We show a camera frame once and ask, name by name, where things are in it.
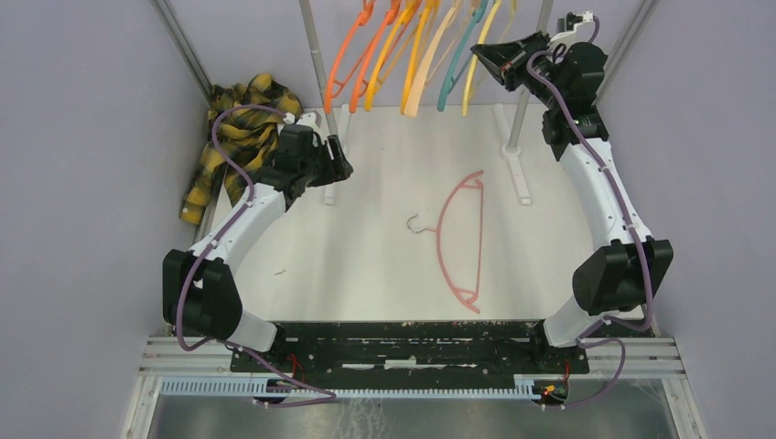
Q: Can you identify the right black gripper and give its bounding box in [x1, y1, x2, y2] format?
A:
[473, 30, 566, 110]

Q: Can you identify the orange hanger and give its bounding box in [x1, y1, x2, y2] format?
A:
[322, 1, 383, 113]
[349, 0, 417, 113]

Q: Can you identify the pale yellow hanger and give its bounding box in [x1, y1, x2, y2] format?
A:
[461, 0, 519, 117]

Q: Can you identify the amber yellow hanger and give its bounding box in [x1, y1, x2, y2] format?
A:
[363, 0, 423, 112]

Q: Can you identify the teal hanger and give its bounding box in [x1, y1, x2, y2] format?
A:
[436, 0, 489, 112]

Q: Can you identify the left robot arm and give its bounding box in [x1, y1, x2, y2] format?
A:
[162, 123, 353, 372]

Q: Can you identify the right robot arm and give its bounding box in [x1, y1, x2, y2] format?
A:
[470, 31, 674, 373]

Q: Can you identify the left grey rack pole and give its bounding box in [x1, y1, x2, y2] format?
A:
[298, 0, 348, 153]

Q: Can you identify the grey rack pole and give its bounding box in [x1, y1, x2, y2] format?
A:
[298, 0, 348, 153]
[502, 0, 555, 158]

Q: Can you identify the yellow plaid shirt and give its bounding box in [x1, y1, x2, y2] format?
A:
[178, 73, 303, 225]

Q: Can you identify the right grey rack pole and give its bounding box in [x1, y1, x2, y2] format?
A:
[502, 0, 555, 158]

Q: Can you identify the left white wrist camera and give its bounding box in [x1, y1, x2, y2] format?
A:
[277, 110, 321, 133]

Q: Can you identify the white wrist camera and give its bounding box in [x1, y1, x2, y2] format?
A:
[277, 110, 321, 133]
[549, 10, 598, 49]

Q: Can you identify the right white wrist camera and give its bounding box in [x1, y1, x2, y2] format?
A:
[549, 10, 598, 49]

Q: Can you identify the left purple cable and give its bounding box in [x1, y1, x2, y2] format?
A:
[174, 103, 295, 354]

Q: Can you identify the purple cable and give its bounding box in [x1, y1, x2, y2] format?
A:
[524, 14, 657, 335]
[174, 103, 295, 354]

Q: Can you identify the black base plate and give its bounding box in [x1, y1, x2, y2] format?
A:
[262, 320, 590, 391]

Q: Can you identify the white slotted cable duct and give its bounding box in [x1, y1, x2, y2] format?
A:
[159, 375, 547, 402]

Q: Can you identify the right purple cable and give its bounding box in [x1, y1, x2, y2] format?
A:
[524, 14, 657, 335]

